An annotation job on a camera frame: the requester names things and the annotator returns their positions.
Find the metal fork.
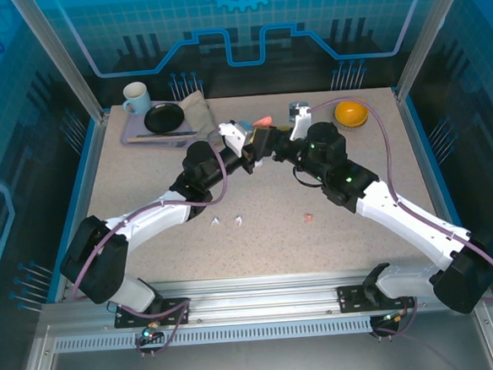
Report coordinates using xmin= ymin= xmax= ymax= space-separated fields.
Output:
xmin=141 ymin=138 xmax=188 ymax=152

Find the orange bowl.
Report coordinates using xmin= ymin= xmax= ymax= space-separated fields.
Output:
xmin=333 ymin=96 xmax=371 ymax=128

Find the beige folded cloth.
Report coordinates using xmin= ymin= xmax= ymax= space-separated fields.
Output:
xmin=179 ymin=88 xmax=219 ymax=143

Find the black plate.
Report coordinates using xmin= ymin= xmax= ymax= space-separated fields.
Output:
xmin=142 ymin=101 xmax=184 ymax=136

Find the lilac tray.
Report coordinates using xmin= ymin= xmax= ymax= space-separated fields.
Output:
xmin=117 ymin=96 xmax=211 ymax=155

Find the light blue mug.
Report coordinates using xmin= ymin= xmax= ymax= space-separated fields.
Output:
xmin=120 ymin=80 xmax=154 ymax=117

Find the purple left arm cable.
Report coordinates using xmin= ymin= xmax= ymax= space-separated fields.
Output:
xmin=60 ymin=127 xmax=242 ymax=363

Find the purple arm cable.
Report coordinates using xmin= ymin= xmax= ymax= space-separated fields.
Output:
xmin=60 ymin=127 xmax=242 ymax=363
xmin=307 ymin=86 xmax=493 ymax=346

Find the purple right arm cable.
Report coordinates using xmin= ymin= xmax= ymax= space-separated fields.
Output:
xmin=307 ymin=86 xmax=493 ymax=346

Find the aluminium side rail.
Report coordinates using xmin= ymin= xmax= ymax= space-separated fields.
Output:
xmin=41 ymin=113 xmax=120 ymax=303
xmin=391 ymin=83 xmax=469 ymax=276

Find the aluminium front rail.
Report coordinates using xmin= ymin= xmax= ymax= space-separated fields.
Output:
xmin=37 ymin=258 xmax=493 ymax=338

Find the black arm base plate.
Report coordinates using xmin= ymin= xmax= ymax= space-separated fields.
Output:
xmin=111 ymin=297 xmax=192 ymax=329
xmin=336 ymin=280 xmax=413 ymax=314

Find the aluminium frame post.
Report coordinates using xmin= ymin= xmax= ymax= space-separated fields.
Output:
xmin=8 ymin=0 xmax=106 ymax=128
xmin=387 ymin=0 xmax=476 ymax=101

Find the slotted cable duct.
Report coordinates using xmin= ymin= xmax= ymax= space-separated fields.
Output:
xmin=51 ymin=314 xmax=376 ymax=356

